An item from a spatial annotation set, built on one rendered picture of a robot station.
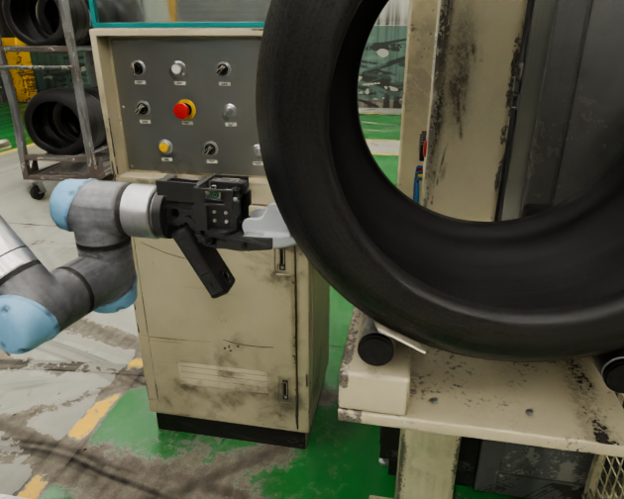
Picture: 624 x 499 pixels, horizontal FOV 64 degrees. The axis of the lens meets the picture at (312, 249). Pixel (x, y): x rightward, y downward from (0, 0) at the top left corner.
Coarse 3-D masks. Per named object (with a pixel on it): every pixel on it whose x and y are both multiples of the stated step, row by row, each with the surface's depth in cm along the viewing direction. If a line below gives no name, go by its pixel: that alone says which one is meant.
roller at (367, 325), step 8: (368, 320) 64; (368, 328) 62; (360, 336) 63; (368, 336) 61; (376, 336) 60; (384, 336) 61; (360, 344) 61; (368, 344) 61; (376, 344) 61; (384, 344) 60; (392, 344) 61; (360, 352) 61; (368, 352) 61; (376, 352) 61; (384, 352) 61; (392, 352) 61; (368, 360) 62; (376, 360) 61; (384, 360) 61
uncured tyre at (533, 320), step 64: (320, 0) 45; (384, 0) 68; (320, 64) 46; (320, 128) 49; (320, 192) 51; (384, 192) 79; (320, 256) 56; (384, 256) 55; (448, 256) 79; (512, 256) 78; (576, 256) 74; (384, 320) 58; (448, 320) 54; (512, 320) 53; (576, 320) 51
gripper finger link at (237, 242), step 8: (216, 240) 67; (224, 240) 65; (232, 240) 64; (240, 240) 64; (248, 240) 65; (256, 240) 65; (264, 240) 65; (272, 240) 65; (224, 248) 65; (232, 248) 65; (240, 248) 64; (248, 248) 64; (256, 248) 65; (264, 248) 65
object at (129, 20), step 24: (96, 0) 123; (120, 0) 122; (144, 0) 120; (168, 0) 119; (192, 0) 118; (216, 0) 117; (240, 0) 116; (264, 0) 116; (96, 24) 124; (120, 24) 123; (144, 24) 122; (168, 24) 121; (192, 24) 120; (216, 24) 119; (240, 24) 118
